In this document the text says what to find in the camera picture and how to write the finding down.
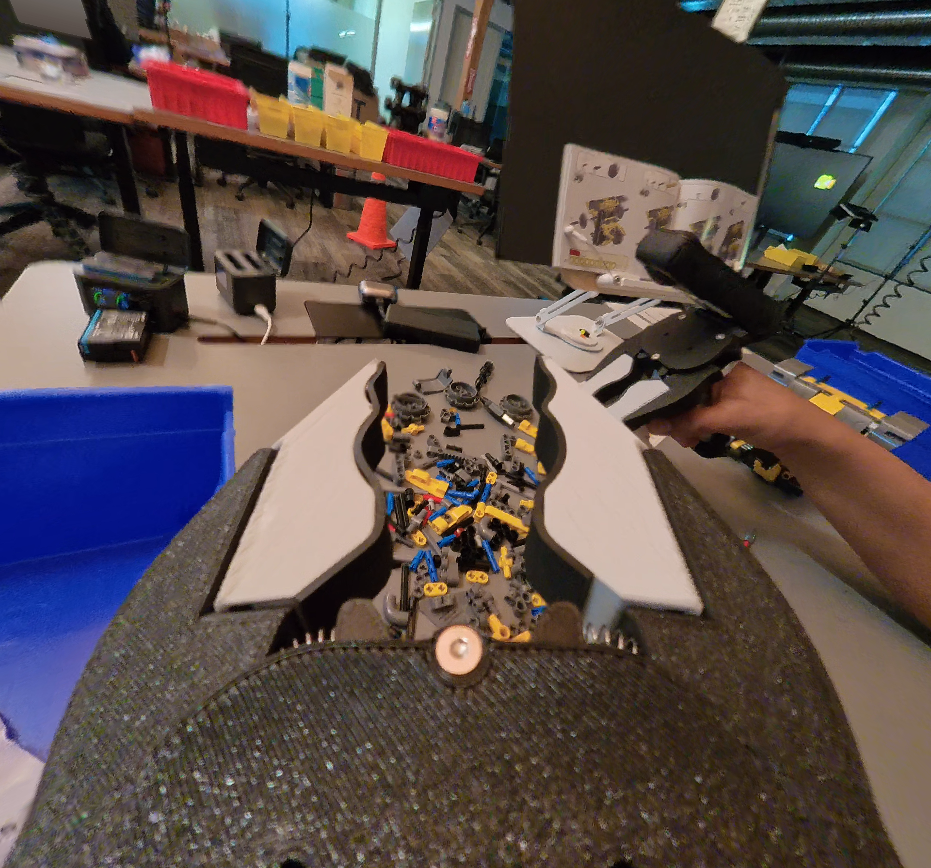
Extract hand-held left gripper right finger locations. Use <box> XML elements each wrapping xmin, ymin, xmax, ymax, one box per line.
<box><xmin>524</xmin><ymin>358</ymin><xmax>705</xmax><ymax>640</ymax></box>

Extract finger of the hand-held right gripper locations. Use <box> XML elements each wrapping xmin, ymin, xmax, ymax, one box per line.
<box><xmin>607</xmin><ymin>376</ymin><xmax>676</xmax><ymax>427</ymax></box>
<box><xmin>591</xmin><ymin>355</ymin><xmax>642</xmax><ymax>405</ymax></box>

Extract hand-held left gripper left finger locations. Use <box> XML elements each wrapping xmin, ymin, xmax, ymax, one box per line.
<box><xmin>213</xmin><ymin>361</ymin><xmax>397</xmax><ymax>615</ymax></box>

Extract pile of toy building pieces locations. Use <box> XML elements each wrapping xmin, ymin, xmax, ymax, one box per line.
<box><xmin>378</xmin><ymin>374</ymin><xmax>550</xmax><ymax>644</ymax></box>

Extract person's right forearm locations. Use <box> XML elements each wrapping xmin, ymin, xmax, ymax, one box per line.
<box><xmin>771</xmin><ymin>403</ymin><xmax>931</xmax><ymax>631</ymax></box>

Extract person's right hand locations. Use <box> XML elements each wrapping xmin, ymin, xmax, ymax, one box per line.
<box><xmin>646</xmin><ymin>365</ymin><xmax>797</xmax><ymax>456</ymax></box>

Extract white booklet stand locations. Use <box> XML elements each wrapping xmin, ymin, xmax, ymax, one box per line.
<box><xmin>505</xmin><ymin>286</ymin><xmax>688</xmax><ymax>375</ymax></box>

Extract toy instruction booklet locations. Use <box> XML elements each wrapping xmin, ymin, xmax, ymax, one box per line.
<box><xmin>551</xmin><ymin>144</ymin><xmax>759</xmax><ymax>291</ymax></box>

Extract yellow black toy assembly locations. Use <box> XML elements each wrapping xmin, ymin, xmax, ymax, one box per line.
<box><xmin>716</xmin><ymin>438</ymin><xmax>805</xmax><ymax>498</ymax></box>

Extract grey yellow toy vehicle chassis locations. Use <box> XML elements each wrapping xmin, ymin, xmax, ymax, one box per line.
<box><xmin>771</xmin><ymin>358</ymin><xmax>912</xmax><ymax>449</ymax></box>

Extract black flat pad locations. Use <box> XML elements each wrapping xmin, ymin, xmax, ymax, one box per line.
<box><xmin>304</xmin><ymin>300</ymin><xmax>394</xmax><ymax>343</ymax></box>

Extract black power adapter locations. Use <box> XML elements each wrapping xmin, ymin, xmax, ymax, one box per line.
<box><xmin>381</xmin><ymin>304</ymin><xmax>487</xmax><ymax>354</ymax></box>

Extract blue plastic bin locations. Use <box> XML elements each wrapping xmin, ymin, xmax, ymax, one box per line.
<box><xmin>793</xmin><ymin>339</ymin><xmax>931</xmax><ymax>480</ymax></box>
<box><xmin>0</xmin><ymin>384</ymin><xmax>237</xmax><ymax>763</ymax></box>

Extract black partition board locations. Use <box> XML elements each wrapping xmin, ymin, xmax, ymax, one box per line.
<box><xmin>497</xmin><ymin>0</ymin><xmax>788</xmax><ymax>274</ymax></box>

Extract black charging dock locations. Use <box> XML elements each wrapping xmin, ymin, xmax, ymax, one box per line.
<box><xmin>214</xmin><ymin>220</ymin><xmax>293</xmax><ymax>316</ymax></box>

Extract black battery charger case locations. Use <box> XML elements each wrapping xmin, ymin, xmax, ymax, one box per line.
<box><xmin>74</xmin><ymin>211</ymin><xmax>192</xmax><ymax>334</ymax></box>

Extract long red plastic bin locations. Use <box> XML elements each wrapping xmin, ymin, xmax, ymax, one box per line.
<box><xmin>383</xmin><ymin>128</ymin><xmax>482</xmax><ymax>183</ymax></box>

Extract orange traffic cone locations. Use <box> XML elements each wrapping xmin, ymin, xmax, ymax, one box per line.
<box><xmin>347</xmin><ymin>172</ymin><xmax>398</xmax><ymax>252</ymax></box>

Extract wooden top table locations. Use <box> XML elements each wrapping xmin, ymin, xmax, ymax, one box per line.
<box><xmin>133</xmin><ymin>108</ymin><xmax>503</xmax><ymax>291</ymax></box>

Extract cardboard boxes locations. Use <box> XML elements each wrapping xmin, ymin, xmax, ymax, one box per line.
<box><xmin>286</xmin><ymin>57</ymin><xmax>356</xmax><ymax>120</ymax></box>

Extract large red plastic bin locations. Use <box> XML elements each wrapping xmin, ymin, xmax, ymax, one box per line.
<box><xmin>144</xmin><ymin>60</ymin><xmax>253</xmax><ymax>130</ymax></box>

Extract grey top table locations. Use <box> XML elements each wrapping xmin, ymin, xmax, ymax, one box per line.
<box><xmin>0</xmin><ymin>47</ymin><xmax>150</xmax><ymax>215</ymax></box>

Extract clear plastic box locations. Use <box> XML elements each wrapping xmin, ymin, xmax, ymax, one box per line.
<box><xmin>13</xmin><ymin>34</ymin><xmax>91</xmax><ymax>81</ymax></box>

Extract black toy connector cable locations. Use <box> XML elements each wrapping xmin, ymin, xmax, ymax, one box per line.
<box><xmin>474</xmin><ymin>363</ymin><xmax>526</xmax><ymax>424</ymax></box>

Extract black camera battery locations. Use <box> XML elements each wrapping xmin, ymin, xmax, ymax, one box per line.
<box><xmin>77</xmin><ymin>307</ymin><xmax>154</xmax><ymax>364</ymax></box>

